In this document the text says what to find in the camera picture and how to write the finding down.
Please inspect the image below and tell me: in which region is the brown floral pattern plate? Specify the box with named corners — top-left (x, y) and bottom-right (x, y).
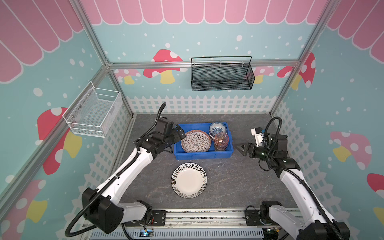
top-left (181, 130), bottom-right (212, 153)

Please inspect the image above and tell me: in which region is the blue floral ceramic bowl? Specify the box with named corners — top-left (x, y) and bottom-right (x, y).
top-left (209, 122), bottom-right (227, 139)

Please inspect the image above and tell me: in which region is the red transparent plastic cup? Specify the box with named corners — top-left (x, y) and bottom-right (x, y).
top-left (214, 133), bottom-right (230, 151)

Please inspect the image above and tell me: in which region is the blue plastic bin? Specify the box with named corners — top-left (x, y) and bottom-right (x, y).
top-left (174, 123), bottom-right (234, 161)

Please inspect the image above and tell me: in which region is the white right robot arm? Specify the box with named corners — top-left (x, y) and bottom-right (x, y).
top-left (235, 117), bottom-right (351, 240)

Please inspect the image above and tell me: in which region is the black mesh wall basket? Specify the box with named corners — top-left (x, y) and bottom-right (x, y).
top-left (191, 56), bottom-right (256, 92)

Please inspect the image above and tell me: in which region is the white wire wall basket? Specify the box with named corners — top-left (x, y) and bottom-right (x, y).
top-left (63, 82), bottom-right (123, 138)

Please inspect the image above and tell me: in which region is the white plate black rim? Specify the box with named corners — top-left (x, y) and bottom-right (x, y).
top-left (171, 163), bottom-right (208, 199)

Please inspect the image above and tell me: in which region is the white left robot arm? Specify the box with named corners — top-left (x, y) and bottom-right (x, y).
top-left (65, 103), bottom-right (186, 238)

